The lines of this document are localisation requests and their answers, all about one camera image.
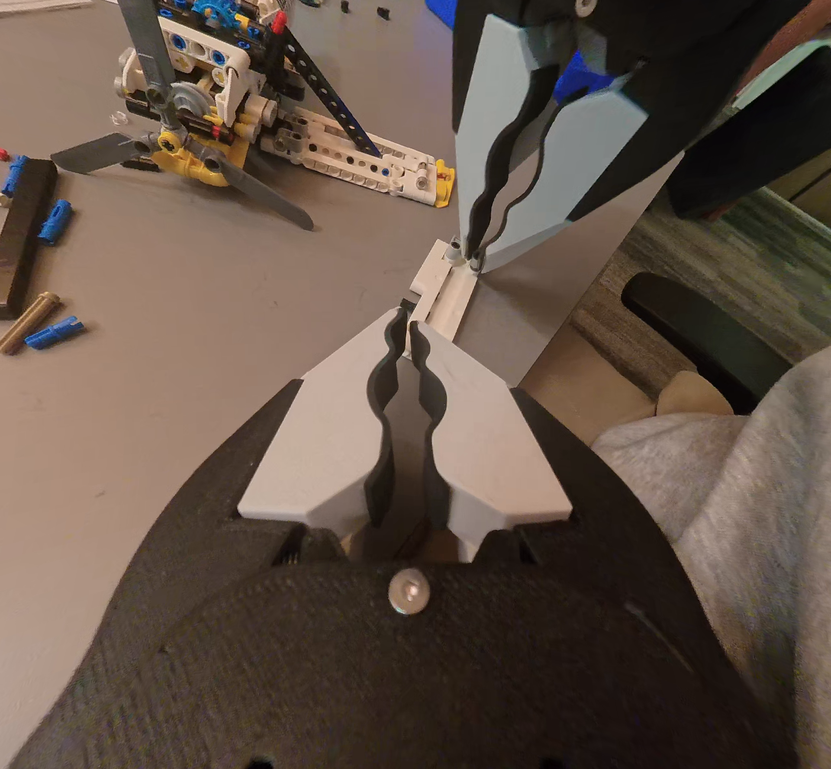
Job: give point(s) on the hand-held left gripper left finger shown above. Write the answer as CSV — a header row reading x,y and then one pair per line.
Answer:
x,y
305,451

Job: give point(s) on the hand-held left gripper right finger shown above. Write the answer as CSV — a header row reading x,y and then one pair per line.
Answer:
x,y
503,457

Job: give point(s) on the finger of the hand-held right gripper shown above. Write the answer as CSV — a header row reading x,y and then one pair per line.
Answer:
x,y
487,113
584,152

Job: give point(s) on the white lego sub-assembly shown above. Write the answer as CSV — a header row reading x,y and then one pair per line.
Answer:
x,y
448,295

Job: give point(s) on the lego helicopter model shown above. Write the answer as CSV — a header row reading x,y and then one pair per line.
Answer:
x,y
221,61

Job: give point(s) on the blue lego pin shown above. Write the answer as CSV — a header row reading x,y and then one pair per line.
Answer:
x,y
14,175
55,220
55,332

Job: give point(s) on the tan lego axle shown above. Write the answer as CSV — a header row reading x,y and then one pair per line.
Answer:
x,y
29,323

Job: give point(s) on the black lego beam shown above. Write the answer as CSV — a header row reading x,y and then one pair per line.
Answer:
x,y
26,230

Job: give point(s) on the tan pants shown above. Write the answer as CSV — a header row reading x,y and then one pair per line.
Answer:
x,y
691,396

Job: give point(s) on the black chair armrest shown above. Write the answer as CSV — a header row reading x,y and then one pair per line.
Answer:
x,y
707,340

